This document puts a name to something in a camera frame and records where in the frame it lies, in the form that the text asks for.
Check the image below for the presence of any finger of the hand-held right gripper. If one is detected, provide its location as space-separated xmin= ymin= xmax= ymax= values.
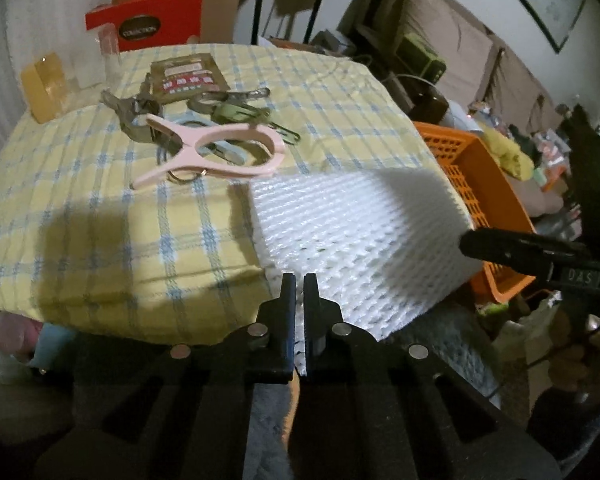
xmin=459 ymin=229 xmax=589 ymax=281

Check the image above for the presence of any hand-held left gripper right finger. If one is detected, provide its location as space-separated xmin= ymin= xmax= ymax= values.
xmin=290 ymin=272 xmax=561 ymax=480

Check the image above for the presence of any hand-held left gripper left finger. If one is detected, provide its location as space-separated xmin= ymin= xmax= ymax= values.
xmin=35 ymin=272 xmax=298 ymax=480

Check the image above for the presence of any orange plastic basket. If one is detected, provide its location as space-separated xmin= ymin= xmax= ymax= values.
xmin=412 ymin=121 xmax=538 ymax=303

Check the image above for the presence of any white foam net sheet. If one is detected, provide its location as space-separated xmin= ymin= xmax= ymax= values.
xmin=250 ymin=167 xmax=483 ymax=346

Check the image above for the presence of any pink plastic clamp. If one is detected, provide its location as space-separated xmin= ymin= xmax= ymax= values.
xmin=131 ymin=113 xmax=286 ymax=191

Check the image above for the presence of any green plastic clamp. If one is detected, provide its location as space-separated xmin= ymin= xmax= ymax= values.
xmin=210 ymin=102 xmax=301 ymax=146

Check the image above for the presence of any grey plastic clamp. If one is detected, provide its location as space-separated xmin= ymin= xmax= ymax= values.
xmin=187 ymin=87 xmax=271 ymax=116

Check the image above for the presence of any clear container with yellow lid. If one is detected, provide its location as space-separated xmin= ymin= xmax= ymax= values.
xmin=20 ymin=22 xmax=126 ymax=125

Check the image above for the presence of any person's right hand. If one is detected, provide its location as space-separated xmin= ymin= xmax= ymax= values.
xmin=549 ymin=309 xmax=600 ymax=407

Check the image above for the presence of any yellow cloth bag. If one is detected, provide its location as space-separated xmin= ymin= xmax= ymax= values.
xmin=482 ymin=127 xmax=536 ymax=181

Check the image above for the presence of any brown sofa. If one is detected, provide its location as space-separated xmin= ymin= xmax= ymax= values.
xmin=337 ymin=0 xmax=576 ymax=201

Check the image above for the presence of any brown glass bottle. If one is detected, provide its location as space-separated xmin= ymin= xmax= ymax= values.
xmin=412 ymin=90 xmax=451 ymax=123

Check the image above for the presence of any yellow checkered tablecloth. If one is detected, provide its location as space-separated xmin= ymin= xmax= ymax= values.
xmin=0 ymin=42 xmax=441 ymax=346

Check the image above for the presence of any green portable power station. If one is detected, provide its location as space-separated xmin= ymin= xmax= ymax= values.
xmin=397 ymin=30 xmax=446 ymax=81

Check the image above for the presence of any large brown sofa cushion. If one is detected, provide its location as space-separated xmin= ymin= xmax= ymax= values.
xmin=380 ymin=0 xmax=496 ymax=96

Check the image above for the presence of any brown printed packet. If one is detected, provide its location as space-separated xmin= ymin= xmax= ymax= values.
xmin=147 ymin=53 xmax=231 ymax=106

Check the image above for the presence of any brown cardboard box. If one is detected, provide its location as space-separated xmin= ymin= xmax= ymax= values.
xmin=112 ymin=0 xmax=243 ymax=46

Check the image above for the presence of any red gift box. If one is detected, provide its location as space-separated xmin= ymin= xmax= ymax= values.
xmin=85 ymin=0 xmax=204 ymax=53

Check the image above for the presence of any white curtain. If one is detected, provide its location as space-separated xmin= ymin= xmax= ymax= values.
xmin=0 ymin=0 xmax=116 ymax=126

